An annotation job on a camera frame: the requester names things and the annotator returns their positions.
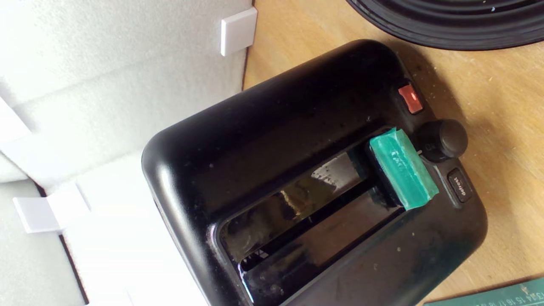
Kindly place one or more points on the green toaster lever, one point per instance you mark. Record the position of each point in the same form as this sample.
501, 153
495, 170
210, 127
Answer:
401, 170

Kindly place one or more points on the black two-slot toaster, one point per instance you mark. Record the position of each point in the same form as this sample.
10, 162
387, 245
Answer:
276, 127

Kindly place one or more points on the red toaster button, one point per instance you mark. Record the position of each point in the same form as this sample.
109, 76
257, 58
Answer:
410, 98

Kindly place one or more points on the black toaster knob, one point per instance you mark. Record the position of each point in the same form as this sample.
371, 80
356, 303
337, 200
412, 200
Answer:
446, 138

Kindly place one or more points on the black defrost button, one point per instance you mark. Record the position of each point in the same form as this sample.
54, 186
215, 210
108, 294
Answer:
460, 185

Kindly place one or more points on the black plate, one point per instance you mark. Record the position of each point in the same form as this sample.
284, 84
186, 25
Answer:
446, 25

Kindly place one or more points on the green cutting mat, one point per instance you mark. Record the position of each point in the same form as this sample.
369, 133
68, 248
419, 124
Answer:
510, 295

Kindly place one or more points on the white wall clip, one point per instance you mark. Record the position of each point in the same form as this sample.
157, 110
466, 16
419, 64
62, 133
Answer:
238, 32
36, 214

